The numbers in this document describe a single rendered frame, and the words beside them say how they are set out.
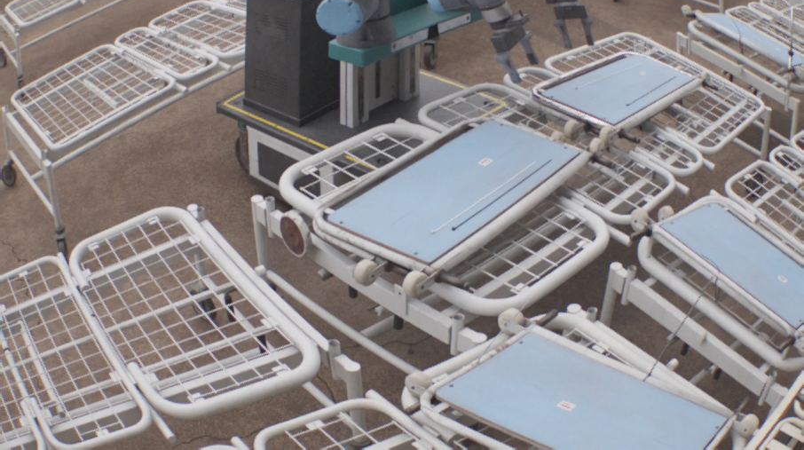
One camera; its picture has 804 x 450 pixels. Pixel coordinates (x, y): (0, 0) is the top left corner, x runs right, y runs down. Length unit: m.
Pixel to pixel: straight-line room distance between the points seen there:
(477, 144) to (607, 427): 1.30
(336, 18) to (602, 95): 0.94
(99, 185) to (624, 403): 2.76
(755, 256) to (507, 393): 0.95
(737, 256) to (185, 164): 2.51
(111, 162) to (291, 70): 1.18
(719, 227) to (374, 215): 1.01
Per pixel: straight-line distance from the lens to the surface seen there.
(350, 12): 3.00
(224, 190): 3.95
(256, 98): 3.79
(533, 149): 3.00
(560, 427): 2.02
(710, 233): 2.71
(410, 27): 3.40
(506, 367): 2.20
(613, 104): 3.33
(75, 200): 4.12
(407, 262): 2.53
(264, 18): 3.62
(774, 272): 2.62
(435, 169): 2.90
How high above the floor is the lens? 1.99
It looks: 31 degrees down
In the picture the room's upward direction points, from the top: straight up
